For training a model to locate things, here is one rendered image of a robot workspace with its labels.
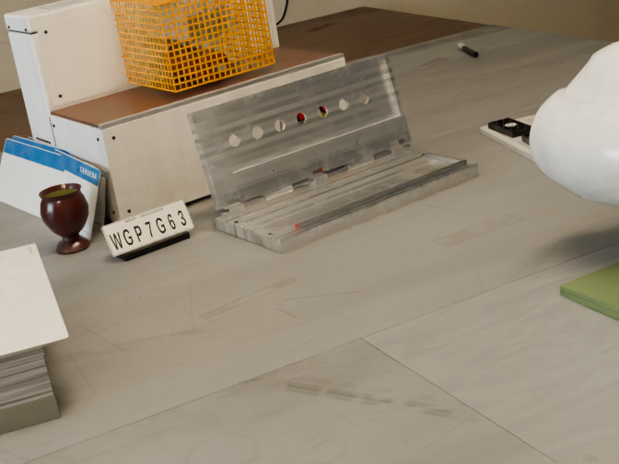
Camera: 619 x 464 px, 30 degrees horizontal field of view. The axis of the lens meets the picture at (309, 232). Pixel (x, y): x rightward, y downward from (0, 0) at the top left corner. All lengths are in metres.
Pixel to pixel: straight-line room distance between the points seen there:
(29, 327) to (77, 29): 0.92
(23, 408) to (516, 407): 0.60
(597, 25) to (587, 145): 3.17
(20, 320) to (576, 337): 0.71
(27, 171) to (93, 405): 0.97
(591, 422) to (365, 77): 1.07
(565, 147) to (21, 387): 0.78
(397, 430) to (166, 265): 0.71
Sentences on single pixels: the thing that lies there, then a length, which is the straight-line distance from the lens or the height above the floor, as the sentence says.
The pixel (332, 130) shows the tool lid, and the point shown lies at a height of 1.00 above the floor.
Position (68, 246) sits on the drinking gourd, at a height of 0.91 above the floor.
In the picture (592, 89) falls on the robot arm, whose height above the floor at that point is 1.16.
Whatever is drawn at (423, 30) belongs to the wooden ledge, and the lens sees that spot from 3.52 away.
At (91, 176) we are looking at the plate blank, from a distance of 2.13.
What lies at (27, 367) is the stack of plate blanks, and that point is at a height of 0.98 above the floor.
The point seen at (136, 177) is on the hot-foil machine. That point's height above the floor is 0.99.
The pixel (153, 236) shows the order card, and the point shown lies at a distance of 2.00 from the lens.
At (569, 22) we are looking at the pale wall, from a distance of 4.65.
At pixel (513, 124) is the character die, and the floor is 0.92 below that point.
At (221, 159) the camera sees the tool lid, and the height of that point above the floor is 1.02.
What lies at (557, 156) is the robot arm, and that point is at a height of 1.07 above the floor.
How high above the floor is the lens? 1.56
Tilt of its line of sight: 20 degrees down
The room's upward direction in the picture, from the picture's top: 9 degrees counter-clockwise
